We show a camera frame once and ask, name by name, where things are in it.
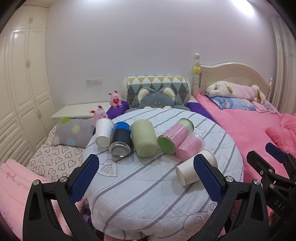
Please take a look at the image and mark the grey cat plush pillow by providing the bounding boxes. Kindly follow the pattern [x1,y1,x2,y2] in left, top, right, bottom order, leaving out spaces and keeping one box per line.
[125,87,190,113]

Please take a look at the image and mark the blue black metal can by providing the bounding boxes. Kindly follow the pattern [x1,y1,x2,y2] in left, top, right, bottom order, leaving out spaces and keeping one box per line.
[109,121,132,158]

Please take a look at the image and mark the blue cartoon pillow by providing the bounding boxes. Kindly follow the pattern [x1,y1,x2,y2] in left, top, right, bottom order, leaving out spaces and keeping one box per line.
[207,96,280,115]

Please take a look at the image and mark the pink folded quilt left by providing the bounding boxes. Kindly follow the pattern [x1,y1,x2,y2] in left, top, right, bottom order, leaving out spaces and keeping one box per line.
[0,158,72,237]

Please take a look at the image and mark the cream wooden headboard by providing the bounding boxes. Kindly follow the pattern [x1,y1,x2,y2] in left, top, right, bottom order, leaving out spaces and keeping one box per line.
[191,53,273,100]

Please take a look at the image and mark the pink pig plush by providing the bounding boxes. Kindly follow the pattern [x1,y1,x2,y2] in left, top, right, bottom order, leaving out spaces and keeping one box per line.
[89,105,108,126]
[108,90,122,108]

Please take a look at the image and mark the white nightstand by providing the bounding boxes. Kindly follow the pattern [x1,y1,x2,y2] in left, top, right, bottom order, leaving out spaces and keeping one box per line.
[51,102,110,120]

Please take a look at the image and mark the white pink plush dog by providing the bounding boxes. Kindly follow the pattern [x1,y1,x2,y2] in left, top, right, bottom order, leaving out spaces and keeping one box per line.
[206,81,266,104]

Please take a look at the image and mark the pink transparent plastic cup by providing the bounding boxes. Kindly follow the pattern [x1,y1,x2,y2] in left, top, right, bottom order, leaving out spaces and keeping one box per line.
[176,133,205,161]

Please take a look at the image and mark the white wardrobe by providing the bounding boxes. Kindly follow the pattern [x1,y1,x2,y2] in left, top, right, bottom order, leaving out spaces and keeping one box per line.
[1,1,55,165]

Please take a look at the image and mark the white paper cup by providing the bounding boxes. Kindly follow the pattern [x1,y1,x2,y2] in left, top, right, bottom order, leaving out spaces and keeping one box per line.
[95,118,114,148]
[175,149,218,186]

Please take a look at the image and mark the pale green cylinder cup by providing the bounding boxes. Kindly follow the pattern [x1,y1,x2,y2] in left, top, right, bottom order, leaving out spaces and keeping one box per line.
[131,120,158,158]

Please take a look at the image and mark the wall socket plate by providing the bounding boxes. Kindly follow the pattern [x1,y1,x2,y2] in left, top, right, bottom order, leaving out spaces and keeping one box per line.
[86,78,102,86]

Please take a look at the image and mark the diamond pattern headboard cushion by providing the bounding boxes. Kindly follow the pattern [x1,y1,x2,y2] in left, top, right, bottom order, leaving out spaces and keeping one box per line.
[125,76,191,108]

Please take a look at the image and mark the pink green lidded can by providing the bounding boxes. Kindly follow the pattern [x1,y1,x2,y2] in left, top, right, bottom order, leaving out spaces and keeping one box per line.
[157,118,194,155]

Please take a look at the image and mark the pink blanket on bed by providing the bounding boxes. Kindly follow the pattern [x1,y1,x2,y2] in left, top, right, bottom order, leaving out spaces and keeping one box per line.
[194,92,296,223]

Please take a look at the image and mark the pink pig plush upper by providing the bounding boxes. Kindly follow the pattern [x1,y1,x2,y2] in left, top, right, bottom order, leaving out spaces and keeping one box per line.
[108,90,122,108]

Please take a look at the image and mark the heart pattern bedsheet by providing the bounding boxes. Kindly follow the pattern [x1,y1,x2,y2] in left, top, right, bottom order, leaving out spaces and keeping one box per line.
[26,127,85,182]

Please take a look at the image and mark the pink pig plush lower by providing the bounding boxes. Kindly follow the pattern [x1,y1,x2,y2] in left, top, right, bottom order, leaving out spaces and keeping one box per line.
[89,105,108,126]

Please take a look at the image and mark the grey flower pillow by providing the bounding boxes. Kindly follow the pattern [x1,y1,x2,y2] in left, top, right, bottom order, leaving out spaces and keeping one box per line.
[52,118,95,148]

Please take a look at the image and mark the purple cushion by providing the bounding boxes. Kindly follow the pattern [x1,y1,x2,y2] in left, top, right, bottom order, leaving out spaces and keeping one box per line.
[106,100,129,120]

